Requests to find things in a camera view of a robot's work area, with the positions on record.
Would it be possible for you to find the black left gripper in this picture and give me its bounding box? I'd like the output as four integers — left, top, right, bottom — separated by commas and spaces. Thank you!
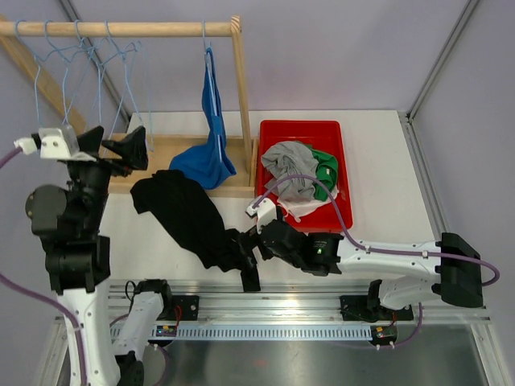
70, 124, 147, 231

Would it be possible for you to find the white camisole tank top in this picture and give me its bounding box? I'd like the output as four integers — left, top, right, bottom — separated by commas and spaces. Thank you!
277, 199, 330, 223

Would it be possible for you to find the light blue hanger of black top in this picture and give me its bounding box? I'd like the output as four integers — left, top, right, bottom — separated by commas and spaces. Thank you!
104, 21, 155, 152

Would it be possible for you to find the grey tank top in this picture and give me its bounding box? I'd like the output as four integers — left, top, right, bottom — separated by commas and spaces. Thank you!
261, 141, 318, 201

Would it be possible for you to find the green tank top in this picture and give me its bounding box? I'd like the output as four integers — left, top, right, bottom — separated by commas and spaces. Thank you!
308, 146, 339, 201

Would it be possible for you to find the black tank top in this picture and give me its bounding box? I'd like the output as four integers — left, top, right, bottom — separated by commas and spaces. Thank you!
130, 170, 261, 292

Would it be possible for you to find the light blue hanger of grey top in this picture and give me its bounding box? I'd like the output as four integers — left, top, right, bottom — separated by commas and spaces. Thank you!
74, 19, 142, 138

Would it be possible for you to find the blue tank top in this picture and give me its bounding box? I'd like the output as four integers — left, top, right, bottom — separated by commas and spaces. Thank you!
169, 48, 237, 190

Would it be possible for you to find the light blue hanger of green top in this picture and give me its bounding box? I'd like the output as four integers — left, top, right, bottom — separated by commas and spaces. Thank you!
43, 18, 97, 129

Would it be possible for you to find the light blue hanger of white top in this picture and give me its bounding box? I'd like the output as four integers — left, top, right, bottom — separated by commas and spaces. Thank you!
14, 20, 83, 127

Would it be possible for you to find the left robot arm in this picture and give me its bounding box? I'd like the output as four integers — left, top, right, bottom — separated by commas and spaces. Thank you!
17, 125, 175, 385

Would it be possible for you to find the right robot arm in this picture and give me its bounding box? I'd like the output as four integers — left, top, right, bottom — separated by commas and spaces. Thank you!
257, 220, 484, 322

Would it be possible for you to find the wooden clothes rack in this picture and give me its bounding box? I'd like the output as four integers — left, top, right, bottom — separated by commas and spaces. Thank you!
1, 15, 258, 198

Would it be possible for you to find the red plastic bin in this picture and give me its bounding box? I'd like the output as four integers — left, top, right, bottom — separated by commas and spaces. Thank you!
257, 120, 353, 232

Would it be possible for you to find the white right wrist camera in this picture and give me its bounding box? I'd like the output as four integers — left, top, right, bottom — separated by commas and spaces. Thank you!
245, 195, 284, 234

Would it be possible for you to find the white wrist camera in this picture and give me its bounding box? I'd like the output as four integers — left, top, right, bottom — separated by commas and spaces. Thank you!
245, 195, 284, 234
14, 125, 96, 162

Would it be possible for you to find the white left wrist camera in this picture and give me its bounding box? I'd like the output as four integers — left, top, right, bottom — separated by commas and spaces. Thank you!
14, 125, 96, 162

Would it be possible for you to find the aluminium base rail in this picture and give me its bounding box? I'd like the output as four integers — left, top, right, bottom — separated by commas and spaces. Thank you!
54, 279, 492, 342

